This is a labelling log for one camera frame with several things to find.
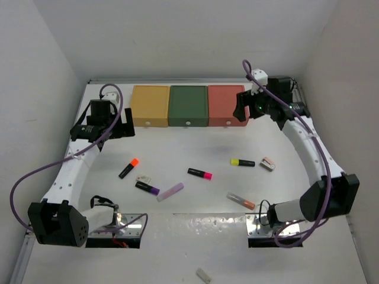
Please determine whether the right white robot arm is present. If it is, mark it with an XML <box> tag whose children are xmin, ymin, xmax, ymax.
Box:
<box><xmin>233</xmin><ymin>77</ymin><xmax>359</xmax><ymax>227</ymax></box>

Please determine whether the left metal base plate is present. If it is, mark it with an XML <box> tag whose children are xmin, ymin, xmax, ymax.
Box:
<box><xmin>88</xmin><ymin>213</ymin><xmax>148</xmax><ymax>238</ymax></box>

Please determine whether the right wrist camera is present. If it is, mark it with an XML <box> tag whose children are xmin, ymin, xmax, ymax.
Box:
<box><xmin>246</xmin><ymin>69</ymin><xmax>268</xmax><ymax>95</ymax></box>

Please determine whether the orange highlighter marker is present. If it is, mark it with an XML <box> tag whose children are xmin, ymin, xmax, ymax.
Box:
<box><xmin>118</xmin><ymin>158</ymin><xmax>139</xmax><ymax>179</ymax></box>

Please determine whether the green drawer box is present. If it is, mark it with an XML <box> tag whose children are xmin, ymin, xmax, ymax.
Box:
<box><xmin>168</xmin><ymin>85</ymin><xmax>209</xmax><ymax>127</ymax></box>

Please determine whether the metal base plate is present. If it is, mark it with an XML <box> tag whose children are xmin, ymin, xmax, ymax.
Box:
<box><xmin>88</xmin><ymin>213</ymin><xmax>148</xmax><ymax>238</ymax></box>
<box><xmin>245</xmin><ymin>213</ymin><xmax>300</xmax><ymax>239</ymax></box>

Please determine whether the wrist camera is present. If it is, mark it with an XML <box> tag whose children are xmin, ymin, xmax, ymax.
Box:
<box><xmin>100</xmin><ymin>91</ymin><xmax>120</xmax><ymax>107</ymax></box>
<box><xmin>246</xmin><ymin>69</ymin><xmax>268</xmax><ymax>95</ymax></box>

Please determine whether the yellow highlighter marker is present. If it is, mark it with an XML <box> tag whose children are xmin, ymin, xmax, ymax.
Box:
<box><xmin>230</xmin><ymin>159</ymin><xmax>255</xmax><ymax>167</ymax></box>

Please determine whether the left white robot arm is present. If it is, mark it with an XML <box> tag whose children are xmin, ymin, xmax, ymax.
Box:
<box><xmin>28</xmin><ymin>98</ymin><xmax>135</xmax><ymax>247</ymax></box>

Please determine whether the red drawer box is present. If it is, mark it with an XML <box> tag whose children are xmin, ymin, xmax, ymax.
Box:
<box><xmin>208</xmin><ymin>85</ymin><xmax>249</xmax><ymax>127</ymax></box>

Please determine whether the yellow drawer box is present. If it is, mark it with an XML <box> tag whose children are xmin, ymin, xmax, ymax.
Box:
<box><xmin>130</xmin><ymin>85</ymin><xmax>170</xmax><ymax>127</ymax></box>

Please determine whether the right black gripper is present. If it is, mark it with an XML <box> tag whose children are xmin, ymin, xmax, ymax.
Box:
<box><xmin>233</xmin><ymin>84</ymin><xmax>274</xmax><ymax>122</ymax></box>

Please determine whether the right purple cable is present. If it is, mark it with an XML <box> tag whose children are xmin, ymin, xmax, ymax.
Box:
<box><xmin>242</xmin><ymin>59</ymin><xmax>332</xmax><ymax>247</ymax></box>

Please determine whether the orange capped glue stick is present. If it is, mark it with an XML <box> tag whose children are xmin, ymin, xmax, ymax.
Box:
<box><xmin>226</xmin><ymin>192</ymin><xmax>255</xmax><ymax>210</ymax></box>

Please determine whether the small white eraser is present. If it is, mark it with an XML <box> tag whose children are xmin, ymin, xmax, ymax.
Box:
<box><xmin>196</xmin><ymin>268</ymin><xmax>211</xmax><ymax>284</ymax></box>

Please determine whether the lilac glue stick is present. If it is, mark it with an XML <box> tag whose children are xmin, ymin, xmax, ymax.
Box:
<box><xmin>156</xmin><ymin>183</ymin><xmax>184</xmax><ymax>202</ymax></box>

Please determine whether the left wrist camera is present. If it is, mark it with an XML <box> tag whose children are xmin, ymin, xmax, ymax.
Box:
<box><xmin>100</xmin><ymin>91</ymin><xmax>120</xmax><ymax>107</ymax></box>

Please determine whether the pink highlighter marker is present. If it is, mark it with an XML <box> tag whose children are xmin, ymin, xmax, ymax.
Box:
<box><xmin>187</xmin><ymin>168</ymin><xmax>213</xmax><ymax>180</ymax></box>

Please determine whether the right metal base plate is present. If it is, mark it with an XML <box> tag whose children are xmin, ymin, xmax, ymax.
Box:
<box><xmin>245</xmin><ymin>213</ymin><xmax>300</xmax><ymax>239</ymax></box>

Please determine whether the purple highlighter marker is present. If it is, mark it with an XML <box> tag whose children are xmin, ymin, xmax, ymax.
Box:
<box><xmin>135</xmin><ymin>181</ymin><xmax>160</xmax><ymax>196</ymax></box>

